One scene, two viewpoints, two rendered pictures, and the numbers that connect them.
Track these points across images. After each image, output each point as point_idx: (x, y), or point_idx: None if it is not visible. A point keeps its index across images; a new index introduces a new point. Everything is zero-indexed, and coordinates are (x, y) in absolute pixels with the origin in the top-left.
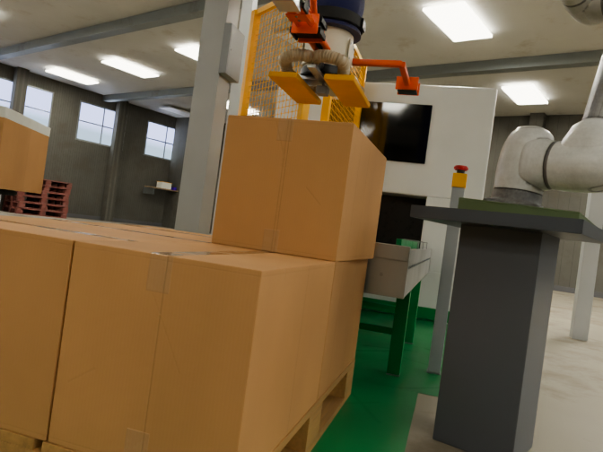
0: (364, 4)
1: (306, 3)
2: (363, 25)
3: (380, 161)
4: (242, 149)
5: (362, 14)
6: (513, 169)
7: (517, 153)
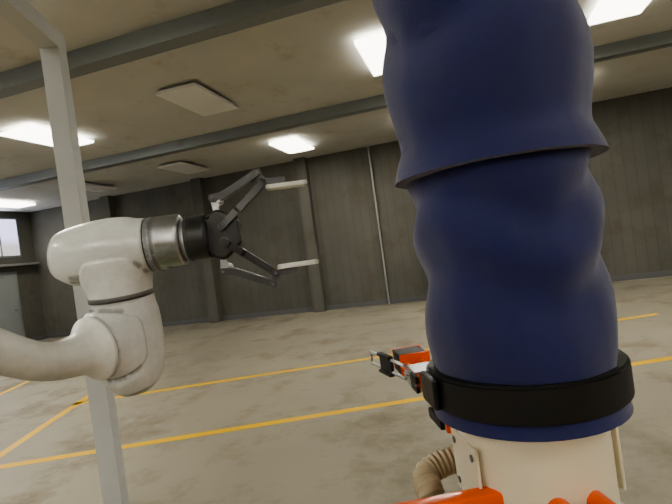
0: (431, 321)
1: (412, 380)
2: (424, 391)
3: None
4: None
5: (437, 354)
6: None
7: None
